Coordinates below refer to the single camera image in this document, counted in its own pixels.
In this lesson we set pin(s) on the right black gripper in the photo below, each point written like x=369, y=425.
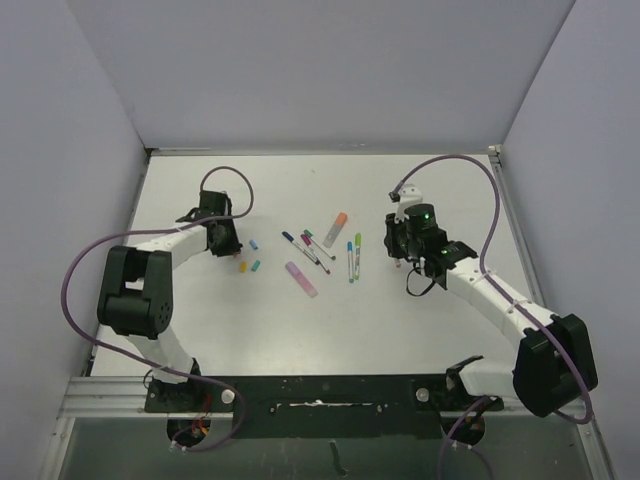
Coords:
x=393, y=229

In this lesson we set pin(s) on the light blue cap pen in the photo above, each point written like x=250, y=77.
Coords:
x=350, y=262

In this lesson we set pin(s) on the green cap marker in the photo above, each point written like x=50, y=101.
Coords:
x=318, y=245

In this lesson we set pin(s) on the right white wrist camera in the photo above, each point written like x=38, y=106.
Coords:
x=408, y=195

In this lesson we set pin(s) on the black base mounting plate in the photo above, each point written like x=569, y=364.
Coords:
x=327, y=407

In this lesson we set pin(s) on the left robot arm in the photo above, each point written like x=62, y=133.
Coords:
x=136, y=297

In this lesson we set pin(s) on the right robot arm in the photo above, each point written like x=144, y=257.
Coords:
x=554, y=363

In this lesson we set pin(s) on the orange cap highlighter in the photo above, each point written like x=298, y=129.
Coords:
x=335, y=230

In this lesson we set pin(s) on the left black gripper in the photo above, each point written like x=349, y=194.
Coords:
x=232, y=247

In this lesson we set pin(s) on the pink highlighter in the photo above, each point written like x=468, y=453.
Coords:
x=301, y=279

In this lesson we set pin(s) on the blue cap marker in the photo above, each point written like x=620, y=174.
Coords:
x=299, y=247

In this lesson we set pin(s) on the magenta cap marker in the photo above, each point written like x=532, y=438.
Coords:
x=307, y=241

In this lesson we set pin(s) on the lime green cap pen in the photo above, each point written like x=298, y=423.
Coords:
x=357, y=255

